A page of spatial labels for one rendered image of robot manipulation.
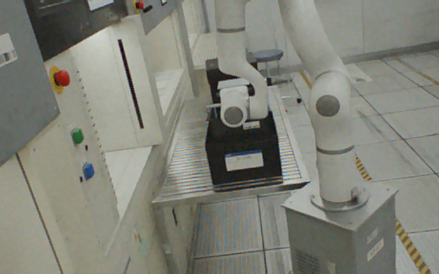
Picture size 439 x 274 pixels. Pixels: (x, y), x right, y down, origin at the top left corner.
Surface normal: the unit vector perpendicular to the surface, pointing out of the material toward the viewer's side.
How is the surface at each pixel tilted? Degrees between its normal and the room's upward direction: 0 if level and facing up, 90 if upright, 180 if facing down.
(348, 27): 90
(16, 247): 90
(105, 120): 90
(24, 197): 90
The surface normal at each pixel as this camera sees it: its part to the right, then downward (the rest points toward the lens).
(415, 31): -0.03, 0.39
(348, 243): -0.72, 0.38
